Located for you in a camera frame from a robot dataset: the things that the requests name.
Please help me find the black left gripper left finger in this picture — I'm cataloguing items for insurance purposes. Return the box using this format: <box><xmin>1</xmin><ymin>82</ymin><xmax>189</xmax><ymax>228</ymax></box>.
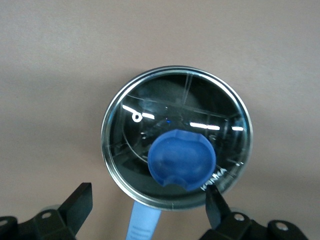
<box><xmin>0</xmin><ymin>182</ymin><xmax>94</xmax><ymax>240</ymax></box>

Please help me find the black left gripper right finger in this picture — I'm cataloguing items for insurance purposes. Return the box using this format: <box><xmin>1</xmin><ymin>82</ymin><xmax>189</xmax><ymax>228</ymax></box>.
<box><xmin>199</xmin><ymin>184</ymin><xmax>309</xmax><ymax>240</ymax></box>

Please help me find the glass lid with blue knob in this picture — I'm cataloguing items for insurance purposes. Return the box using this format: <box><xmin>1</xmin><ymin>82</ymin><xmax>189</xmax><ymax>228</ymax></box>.
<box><xmin>100</xmin><ymin>65</ymin><xmax>254</xmax><ymax>212</ymax></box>

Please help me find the dark pot with blue handle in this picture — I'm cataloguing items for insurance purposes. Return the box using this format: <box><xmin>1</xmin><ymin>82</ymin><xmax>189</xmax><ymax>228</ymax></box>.
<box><xmin>101</xmin><ymin>65</ymin><xmax>254</xmax><ymax>240</ymax></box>

